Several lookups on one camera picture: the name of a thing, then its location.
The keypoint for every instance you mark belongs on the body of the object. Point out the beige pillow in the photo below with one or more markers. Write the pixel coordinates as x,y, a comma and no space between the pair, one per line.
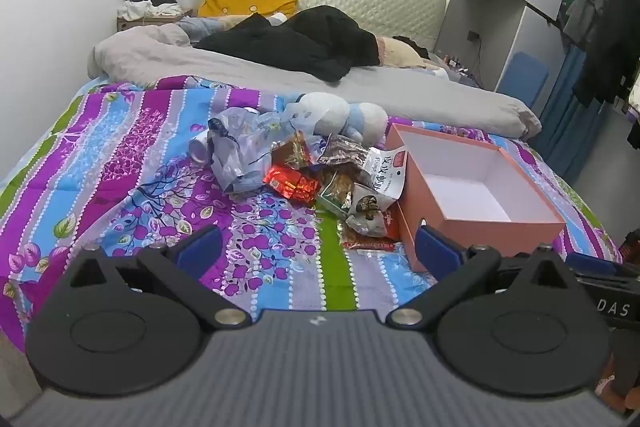
395,53

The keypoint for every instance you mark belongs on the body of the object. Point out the clear black-label pastry packet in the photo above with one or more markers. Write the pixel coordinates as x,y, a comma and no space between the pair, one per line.
367,211

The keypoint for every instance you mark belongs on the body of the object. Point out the hanging dark clothes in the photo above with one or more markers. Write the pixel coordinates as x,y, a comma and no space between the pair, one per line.
608,31

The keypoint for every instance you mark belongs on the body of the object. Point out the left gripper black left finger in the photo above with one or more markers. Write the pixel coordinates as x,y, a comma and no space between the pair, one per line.
114,326

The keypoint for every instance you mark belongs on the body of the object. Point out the white blue plush toy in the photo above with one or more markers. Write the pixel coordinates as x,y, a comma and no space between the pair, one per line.
322,113

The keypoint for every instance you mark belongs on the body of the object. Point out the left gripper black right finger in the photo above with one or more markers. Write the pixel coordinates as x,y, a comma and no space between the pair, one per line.
521,326

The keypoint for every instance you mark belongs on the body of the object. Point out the light blue plastic bag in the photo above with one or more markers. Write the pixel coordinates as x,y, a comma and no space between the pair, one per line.
240,142

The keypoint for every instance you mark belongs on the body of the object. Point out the white shrimp snack bag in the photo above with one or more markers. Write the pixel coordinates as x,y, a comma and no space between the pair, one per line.
385,171

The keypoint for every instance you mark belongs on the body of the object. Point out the bedside clothes pile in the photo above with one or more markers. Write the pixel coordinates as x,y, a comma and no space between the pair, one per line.
132,13

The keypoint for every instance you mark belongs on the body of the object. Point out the white cylindrical can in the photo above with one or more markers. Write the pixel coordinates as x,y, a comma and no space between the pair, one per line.
198,149

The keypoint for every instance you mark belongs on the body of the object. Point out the green bordered snack bag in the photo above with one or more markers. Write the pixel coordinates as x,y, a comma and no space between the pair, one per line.
335,194

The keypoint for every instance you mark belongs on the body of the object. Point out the dark mixed snack bag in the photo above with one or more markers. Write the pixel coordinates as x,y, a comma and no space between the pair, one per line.
340,150

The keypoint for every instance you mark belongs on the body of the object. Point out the pink cardboard box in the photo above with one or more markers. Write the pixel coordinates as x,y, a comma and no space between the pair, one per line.
471,192

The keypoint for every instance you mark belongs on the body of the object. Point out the red foil snack packet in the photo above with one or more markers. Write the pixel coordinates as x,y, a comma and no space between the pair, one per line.
292,184

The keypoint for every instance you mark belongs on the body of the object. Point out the brown red snack packet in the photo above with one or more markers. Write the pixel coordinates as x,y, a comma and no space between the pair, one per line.
294,153

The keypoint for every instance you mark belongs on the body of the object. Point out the black jacket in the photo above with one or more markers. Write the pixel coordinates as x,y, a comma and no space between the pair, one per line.
323,41

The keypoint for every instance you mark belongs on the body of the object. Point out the blue curtain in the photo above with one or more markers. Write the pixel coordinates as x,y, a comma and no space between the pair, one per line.
568,127

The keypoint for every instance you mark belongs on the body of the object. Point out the yellow pillow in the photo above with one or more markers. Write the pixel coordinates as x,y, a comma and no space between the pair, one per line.
215,8

